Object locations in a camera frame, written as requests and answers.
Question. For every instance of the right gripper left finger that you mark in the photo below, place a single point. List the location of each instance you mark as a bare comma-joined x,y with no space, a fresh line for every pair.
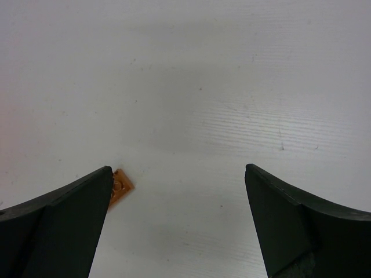
56,234

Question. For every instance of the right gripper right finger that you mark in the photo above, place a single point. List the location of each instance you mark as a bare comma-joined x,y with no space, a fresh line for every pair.
302,235

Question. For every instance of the brown upside-down lego plate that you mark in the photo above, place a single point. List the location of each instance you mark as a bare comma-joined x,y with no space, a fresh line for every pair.
122,187

